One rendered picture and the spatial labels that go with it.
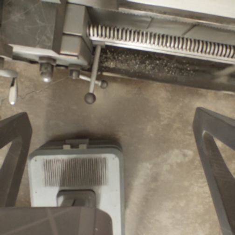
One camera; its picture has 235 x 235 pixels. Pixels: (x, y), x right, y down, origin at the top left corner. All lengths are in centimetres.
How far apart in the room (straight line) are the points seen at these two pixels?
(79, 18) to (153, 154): 105
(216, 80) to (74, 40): 69
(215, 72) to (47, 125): 102
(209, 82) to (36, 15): 78
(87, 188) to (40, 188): 26
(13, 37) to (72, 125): 94
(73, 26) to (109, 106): 84
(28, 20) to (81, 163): 82
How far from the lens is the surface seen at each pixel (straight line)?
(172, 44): 68
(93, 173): 120
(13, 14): 58
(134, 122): 140
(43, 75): 62
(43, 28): 55
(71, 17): 62
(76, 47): 60
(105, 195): 125
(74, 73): 80
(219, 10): 64
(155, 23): 80
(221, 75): 109
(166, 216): 165
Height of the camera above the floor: 138
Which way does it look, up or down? 84 degrees down
